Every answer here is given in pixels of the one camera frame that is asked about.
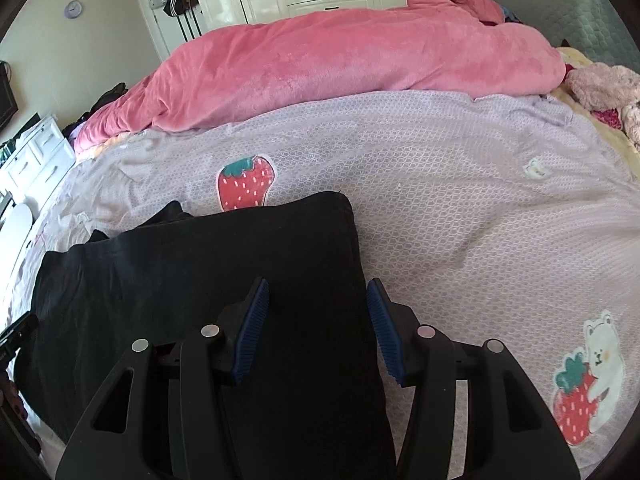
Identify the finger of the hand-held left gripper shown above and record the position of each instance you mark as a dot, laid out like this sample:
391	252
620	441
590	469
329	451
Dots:
17	332

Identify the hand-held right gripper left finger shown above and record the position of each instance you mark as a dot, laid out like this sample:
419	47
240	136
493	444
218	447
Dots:
250	330

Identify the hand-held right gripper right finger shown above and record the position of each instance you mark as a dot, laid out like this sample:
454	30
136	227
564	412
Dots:
385	330

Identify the black t-shirt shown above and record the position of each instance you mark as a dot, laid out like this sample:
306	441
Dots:
200	260

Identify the dark clothes pile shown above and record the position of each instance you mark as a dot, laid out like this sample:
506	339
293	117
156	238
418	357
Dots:
102	102

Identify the person's left hand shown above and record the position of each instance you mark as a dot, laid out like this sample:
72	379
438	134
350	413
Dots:
11	399

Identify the lilac strawberry print bedspread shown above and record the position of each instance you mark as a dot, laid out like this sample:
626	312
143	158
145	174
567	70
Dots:
450	200

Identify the white drawer cabinet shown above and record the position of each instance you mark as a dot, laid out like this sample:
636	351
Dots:
45	150

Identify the black flat screen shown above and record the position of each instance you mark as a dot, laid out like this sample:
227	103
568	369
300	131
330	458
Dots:
6	97

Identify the pink fleece blanket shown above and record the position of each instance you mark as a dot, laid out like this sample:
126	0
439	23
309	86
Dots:
325	60

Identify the red patterned cloth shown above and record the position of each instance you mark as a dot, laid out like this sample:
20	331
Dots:
607	117

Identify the yellow bed sheet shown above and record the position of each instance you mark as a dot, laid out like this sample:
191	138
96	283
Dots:
575	55

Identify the grey quilted headboard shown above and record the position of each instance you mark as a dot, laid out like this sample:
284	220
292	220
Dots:
575	15

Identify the round wall clock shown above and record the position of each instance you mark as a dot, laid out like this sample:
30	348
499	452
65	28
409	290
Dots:
74	8

